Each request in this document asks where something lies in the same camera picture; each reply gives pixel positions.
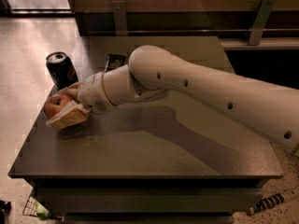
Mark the grey drawer cabinet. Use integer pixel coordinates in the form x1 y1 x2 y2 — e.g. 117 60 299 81
7 35 284 224

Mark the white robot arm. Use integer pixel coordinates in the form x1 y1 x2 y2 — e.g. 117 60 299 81
44 45 299 155

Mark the metal bracket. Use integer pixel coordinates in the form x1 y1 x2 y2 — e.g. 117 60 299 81
112 0 128 36
247 0 277 46

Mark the striped black white handle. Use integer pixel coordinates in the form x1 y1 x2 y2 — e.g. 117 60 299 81
248 188 299 216

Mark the red apple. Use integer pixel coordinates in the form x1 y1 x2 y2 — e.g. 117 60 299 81
43 94 72 119

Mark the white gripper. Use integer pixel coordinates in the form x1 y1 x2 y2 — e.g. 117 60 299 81
46 72 114 130

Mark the right metal bracket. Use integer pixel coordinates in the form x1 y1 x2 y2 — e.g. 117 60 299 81
247 0 277 46

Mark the black snack bar wrapper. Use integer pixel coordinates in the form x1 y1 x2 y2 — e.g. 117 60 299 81
105 54 126 72

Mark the dark object at floor edge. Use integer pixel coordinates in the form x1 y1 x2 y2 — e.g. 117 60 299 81
0 200 11 224

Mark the left metal bracket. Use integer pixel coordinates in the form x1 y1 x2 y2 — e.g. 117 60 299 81
112 0 128 36

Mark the wire basket with green item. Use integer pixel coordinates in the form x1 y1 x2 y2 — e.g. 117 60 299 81
22 190 51 221

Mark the black pepsi can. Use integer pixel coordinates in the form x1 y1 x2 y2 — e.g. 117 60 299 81
46 51 78 90

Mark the horizontal metal rail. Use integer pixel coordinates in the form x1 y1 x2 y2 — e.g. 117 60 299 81
88 28 299 35

